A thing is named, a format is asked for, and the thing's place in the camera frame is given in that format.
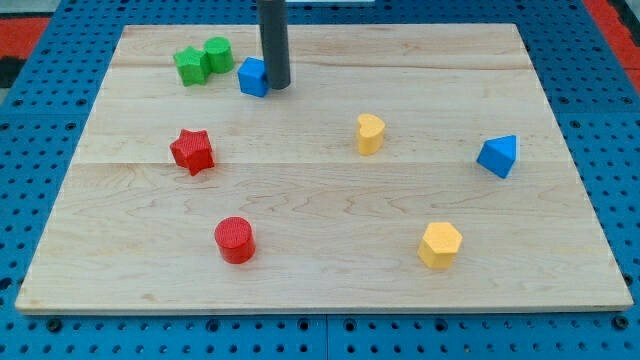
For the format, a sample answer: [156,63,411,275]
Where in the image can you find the blue triangle block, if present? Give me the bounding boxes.
[476,135,518,179]

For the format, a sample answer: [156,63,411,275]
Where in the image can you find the yellow heart block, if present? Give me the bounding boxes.
[356,113,386,155]

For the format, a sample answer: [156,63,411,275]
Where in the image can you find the light wooden board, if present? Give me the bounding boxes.
[15,23,633,315]

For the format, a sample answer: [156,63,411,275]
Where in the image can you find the red cylinder block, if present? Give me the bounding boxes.
[214,216,256,264]

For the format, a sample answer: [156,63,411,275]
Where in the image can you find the blue cube block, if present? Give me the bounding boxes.
[237,57,269,97]

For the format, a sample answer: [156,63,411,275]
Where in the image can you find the red star block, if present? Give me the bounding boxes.
[169,129,215,176]

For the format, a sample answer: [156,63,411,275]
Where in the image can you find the yellow hexagon block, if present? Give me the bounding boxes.
[417,222,463,270]

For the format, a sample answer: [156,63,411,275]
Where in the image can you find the green cylinder block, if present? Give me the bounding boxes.
[203,37,235,74]

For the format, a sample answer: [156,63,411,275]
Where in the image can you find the green star block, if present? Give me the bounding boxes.
[173,46,211,87]

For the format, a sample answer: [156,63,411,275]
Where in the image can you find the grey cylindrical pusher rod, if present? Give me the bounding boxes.
[256,0,291,90]

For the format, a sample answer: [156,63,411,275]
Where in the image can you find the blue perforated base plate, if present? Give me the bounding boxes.
[1,1,639,359]

